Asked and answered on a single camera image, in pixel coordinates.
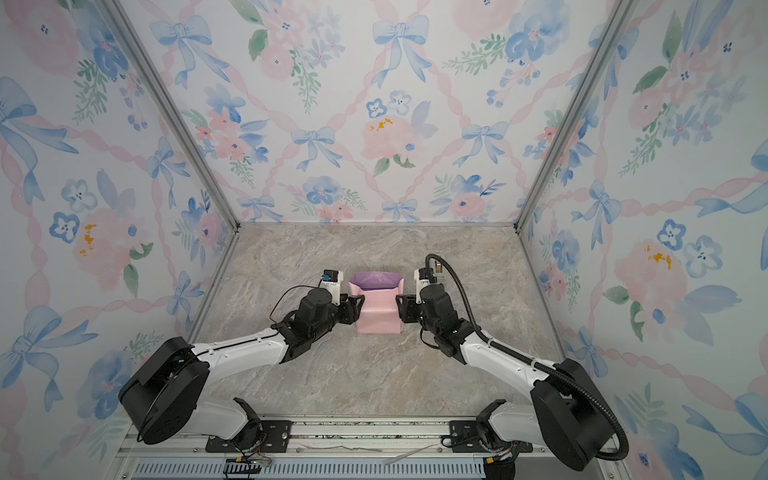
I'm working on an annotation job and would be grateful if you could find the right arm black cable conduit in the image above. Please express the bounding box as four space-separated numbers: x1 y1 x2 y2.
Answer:
424 253 631 462

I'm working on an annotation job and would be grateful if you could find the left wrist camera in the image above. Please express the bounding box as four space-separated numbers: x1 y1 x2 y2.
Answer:
318 269 344 303

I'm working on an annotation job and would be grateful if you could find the right aluminium corner post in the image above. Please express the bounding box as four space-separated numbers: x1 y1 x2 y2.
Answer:
514 0 636 235

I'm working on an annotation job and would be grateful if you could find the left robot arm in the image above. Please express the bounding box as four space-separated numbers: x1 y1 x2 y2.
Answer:
118 288 365 452

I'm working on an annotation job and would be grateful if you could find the aluminium corner post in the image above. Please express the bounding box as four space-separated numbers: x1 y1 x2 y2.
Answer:
95 1 240 232
514 0 636 235

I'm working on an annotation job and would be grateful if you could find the vented cable duct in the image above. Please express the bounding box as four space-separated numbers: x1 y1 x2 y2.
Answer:
123 457 486 479

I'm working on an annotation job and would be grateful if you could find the purple pink wrapping paper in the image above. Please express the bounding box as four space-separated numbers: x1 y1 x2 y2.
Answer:
348 271 404 335

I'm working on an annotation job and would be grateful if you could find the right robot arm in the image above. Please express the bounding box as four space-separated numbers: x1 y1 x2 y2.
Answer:
395 283 629 471

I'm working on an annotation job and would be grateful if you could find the aluminium frame rail front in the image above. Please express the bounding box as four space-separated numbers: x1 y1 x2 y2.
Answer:
118 415 482 459

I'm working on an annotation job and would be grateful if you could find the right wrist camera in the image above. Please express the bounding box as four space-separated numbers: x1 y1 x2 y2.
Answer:
414 267 444 293

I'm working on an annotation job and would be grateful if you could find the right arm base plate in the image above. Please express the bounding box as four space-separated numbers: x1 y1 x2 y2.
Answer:
448 418 534 455

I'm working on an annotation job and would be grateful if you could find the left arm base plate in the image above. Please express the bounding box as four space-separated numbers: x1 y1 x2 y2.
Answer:
205 420 293 454

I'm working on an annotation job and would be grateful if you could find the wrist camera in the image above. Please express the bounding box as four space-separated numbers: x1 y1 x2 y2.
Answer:
414 267 444 293
318 269 344 303

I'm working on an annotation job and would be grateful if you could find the left aluminium corner post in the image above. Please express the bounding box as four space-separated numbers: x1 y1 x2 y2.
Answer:
95 1 240 232

